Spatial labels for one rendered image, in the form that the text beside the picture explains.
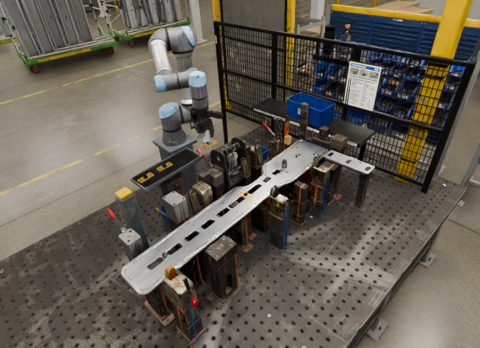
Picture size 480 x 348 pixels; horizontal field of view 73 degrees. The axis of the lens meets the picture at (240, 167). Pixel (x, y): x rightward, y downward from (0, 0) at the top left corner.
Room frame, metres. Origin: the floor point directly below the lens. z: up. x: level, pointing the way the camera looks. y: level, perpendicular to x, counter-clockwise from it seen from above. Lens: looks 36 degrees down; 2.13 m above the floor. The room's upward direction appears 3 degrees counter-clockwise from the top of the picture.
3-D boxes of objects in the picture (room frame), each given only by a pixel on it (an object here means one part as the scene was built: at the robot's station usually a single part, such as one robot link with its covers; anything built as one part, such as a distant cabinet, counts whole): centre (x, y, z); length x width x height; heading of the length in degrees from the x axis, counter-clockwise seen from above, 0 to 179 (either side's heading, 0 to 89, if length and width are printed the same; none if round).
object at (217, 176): (1.43, 0.14, 0.89); 0.13 x 0.11 x 0.38; 45
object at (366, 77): (1.96, -0.81, 1.30); 0.23 x 0.02 x 0.31; 45
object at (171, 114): (1.77, 0.39, 1.27); 0.13 x 0.12 x 0.14; 105
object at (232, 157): (1.53, 0.05, 0.94); 0.18 x 0.13 x 0.49; 135
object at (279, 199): (1.23, -0.19, 0.87); 0.12 x 0.09 x 0.35; 45
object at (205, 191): (1.31, 0.20, 0.89); 0.13 x 0.11 x 0.38; 45
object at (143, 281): (1.29, -0.01, 1.00); 1.38 x 0.22 x 0.02; 135
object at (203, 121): (1.38, 0.17, 1.43); 0.09 x 0.08 x 0.12; 130
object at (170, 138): (1.77, 0.40, 1.15); 0.15 x 0.15 x 0.10
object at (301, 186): (1.38, -0.34, 0.84); 0.11 x 0.08 x 0.29; 45
